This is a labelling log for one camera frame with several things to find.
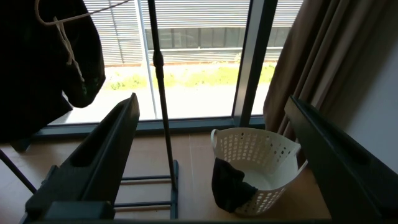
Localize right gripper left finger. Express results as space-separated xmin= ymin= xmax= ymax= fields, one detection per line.
xmin=24 ymin=92 xmax=141 ymax=220

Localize heap of clothes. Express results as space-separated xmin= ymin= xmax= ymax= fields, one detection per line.
xmin=211 ymin=157 xmax=259 ymax=214

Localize black shorts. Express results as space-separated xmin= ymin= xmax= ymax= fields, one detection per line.
xmin=0 ymin=0 xmax=106 ymax=144

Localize brown curtain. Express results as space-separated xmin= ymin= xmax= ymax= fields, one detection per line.
xmin=262 ymin=0 xmax=398 ymax=142

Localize black clothes rack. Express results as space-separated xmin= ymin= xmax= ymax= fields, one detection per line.
xmin=0 ymin=0 xmax=180 ymax=220

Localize white laundry basket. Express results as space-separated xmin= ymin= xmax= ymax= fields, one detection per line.
xmin=210 ymin=127 xmax=308 ymax=218

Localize pink clothes hanger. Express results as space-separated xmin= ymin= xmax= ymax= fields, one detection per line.
xmin=34 ymin=0 xmax=131 ymax=26

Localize window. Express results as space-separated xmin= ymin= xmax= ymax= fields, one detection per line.
xmin=30 ymin=0 xmax=304 ymax=139

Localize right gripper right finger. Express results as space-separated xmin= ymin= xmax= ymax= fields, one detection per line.
xmin=284 ymin=95 xmax=398 ymax=220

